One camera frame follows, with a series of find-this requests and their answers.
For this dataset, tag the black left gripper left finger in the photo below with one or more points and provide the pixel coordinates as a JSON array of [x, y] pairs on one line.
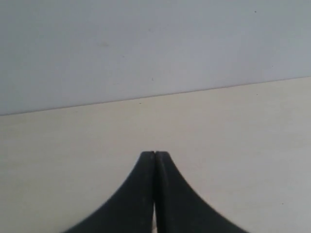
[[130, 209]]

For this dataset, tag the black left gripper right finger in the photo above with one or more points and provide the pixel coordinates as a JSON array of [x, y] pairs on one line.
[[178, 208]]

